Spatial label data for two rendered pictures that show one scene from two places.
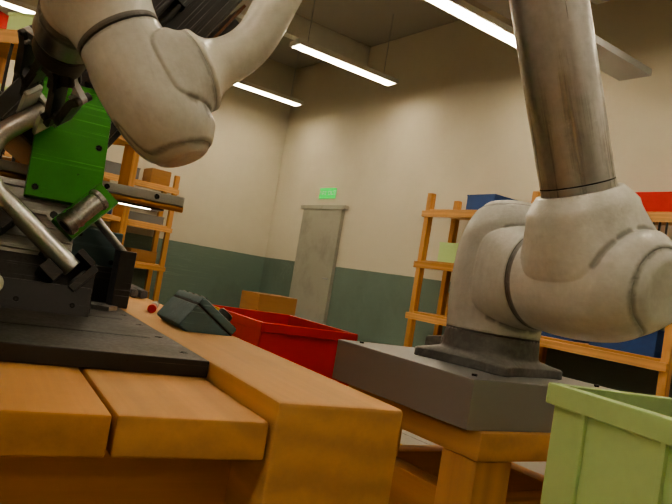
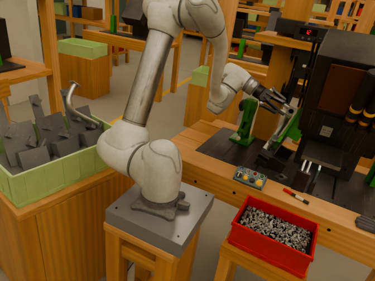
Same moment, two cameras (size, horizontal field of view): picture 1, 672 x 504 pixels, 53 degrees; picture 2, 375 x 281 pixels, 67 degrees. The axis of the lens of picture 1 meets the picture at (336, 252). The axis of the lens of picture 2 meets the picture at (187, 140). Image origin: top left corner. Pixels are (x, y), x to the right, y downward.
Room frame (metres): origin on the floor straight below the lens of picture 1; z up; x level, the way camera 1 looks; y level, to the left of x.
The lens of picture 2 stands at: (1.91, -0.75, 1.71)
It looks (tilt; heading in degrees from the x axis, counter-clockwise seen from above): 28 degrees down; 144
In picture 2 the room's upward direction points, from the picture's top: 8 degrees clockwise
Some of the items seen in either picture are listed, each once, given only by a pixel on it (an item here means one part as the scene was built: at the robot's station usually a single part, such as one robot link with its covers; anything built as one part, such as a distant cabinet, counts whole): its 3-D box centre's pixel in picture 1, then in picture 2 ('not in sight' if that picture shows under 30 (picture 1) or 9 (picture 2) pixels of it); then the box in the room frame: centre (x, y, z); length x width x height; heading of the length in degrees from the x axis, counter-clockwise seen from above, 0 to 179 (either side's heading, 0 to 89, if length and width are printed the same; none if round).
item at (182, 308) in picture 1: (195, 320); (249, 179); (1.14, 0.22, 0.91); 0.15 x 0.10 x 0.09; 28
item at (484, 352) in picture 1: (479, 347); (163, 197); (1.13, -0.27, 0.95); 0.22 x 0.18 x 0.06; 41
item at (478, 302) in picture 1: (506, 267); (159, 167); (1.11, -0.28, 1.08); 0.18 x 0.16 x 0.22; 25
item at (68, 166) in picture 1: (68, 145); (297, 124); (1.13, 0.48, 1.17); 0.13 x 0.12 x 0.20; 28
